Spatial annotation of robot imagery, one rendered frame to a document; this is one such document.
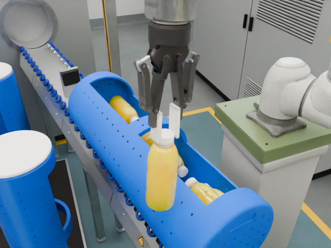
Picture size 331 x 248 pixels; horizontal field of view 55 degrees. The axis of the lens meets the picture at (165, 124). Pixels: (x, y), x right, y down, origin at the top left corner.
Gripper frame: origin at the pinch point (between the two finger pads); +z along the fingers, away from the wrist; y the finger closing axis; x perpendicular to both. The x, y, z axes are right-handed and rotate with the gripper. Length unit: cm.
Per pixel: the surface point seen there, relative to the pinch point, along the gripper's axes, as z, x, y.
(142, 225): 50, -21, -7
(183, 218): 26.2, 2.5, -4.8
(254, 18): 13, -142, -190
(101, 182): 53, -53, -7
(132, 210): 49, -28, -8
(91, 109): 21, -56, -6
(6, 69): 30, -147, 7
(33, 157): 38, -62, 16
